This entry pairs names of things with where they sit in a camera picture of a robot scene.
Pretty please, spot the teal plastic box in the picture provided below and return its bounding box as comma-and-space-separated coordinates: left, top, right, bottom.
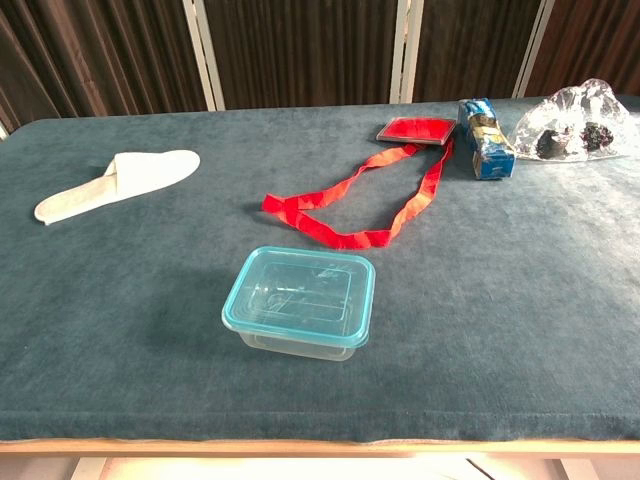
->
221, 245, 377, 350

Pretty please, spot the clear plastic food container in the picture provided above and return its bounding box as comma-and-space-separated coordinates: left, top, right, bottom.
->
230, 328, 369, 363

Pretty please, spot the light wooden table frame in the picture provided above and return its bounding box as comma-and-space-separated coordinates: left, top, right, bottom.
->
0, 437, 640, 480

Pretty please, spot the blue snack packet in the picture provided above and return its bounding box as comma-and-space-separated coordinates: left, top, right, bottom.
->
458, 97, 517, 181

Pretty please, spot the red ribbon lanyard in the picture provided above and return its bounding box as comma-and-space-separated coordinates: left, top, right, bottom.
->
261, 137, 456, 251

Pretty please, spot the white partition post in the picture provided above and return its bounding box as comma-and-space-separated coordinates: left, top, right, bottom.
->
389, 0, 425, 105
182, 0, 226, 112
512, 0, 556, 99

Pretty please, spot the white disposable slipper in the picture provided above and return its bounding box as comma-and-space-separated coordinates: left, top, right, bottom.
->
33, 148, 202, 227

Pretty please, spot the clear bag with dark contents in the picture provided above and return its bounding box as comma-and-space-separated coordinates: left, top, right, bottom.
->
508, 77, 632, 163

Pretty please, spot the brown pleated curtain panel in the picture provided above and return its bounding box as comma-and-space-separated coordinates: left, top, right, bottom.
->
0, 0, 209, 134
203, 0, 401, 111
413, 0, 544, 104
524, 0, 640, 99

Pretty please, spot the red badge card holder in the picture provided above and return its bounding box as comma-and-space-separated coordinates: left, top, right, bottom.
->
375, 116, 458, 147

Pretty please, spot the blue velvet table cloth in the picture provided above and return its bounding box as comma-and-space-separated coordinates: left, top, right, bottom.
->
0, 94, 640, 444

